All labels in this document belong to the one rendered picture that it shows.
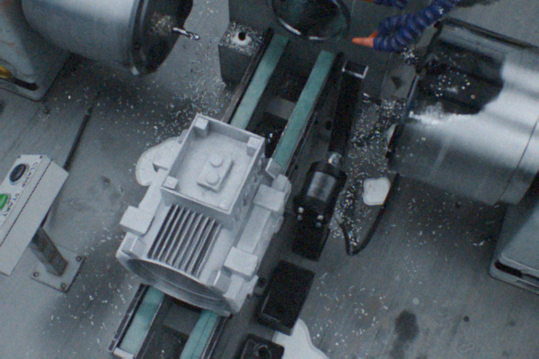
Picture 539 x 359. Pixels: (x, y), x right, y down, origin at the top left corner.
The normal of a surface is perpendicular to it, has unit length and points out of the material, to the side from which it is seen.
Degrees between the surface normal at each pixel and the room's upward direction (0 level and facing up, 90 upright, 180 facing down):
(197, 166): 0
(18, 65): 89
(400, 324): 0
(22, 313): 0
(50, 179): 52
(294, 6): 90
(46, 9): 65
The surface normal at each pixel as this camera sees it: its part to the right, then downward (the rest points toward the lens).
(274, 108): 0.01, -0.44
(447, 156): -0.35, 0.58
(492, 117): -0.19, 0.07
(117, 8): -0.28, 0.31
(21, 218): 0.73, 0.01
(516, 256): -0.39, 0.83
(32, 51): 0.92, 0.35
